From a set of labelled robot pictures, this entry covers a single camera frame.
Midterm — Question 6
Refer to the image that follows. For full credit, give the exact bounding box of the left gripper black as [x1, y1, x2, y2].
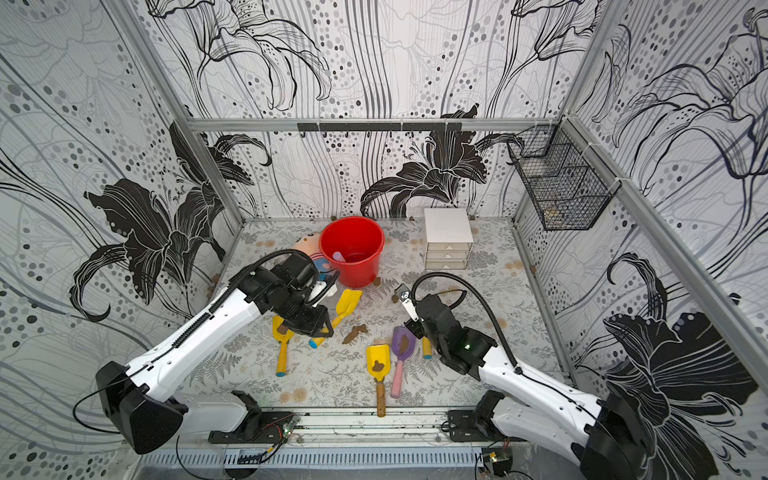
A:
[266, 284, 334, 337]

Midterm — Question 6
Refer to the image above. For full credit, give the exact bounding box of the yellow trowel blue tip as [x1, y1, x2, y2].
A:
[309, 289, 363, 349]

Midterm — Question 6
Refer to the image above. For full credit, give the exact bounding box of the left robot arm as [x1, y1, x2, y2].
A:
[95, 249, 338, 454]

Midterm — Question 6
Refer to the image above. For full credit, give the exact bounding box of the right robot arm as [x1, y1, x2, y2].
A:
[399, 291, 651, 479]

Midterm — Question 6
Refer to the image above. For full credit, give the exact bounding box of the red plastic bucket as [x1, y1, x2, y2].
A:
[319, 216, 386, 289]

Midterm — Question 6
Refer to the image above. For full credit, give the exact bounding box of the plush doll toy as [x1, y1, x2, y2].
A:
[293, 232, 331, 272]

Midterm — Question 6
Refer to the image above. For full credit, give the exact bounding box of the white mini drawer cabinet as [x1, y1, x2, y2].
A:
[424, 208, 474, 270]

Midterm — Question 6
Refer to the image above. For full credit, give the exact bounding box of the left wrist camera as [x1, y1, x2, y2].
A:
[305, 281, 338, 306]

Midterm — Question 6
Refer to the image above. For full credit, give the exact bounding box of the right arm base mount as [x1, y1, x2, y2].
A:
[440, 390, 510, 443]

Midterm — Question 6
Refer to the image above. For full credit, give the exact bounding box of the yellow trowel wooden handle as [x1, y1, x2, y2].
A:
[366, 344, 391, 418]

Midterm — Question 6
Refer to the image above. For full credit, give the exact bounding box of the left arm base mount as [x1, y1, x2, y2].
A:
[208, 390, 295, 445]

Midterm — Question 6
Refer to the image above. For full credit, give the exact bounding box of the black wire wall basket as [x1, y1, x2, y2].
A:
[506, 123, 613, 231]

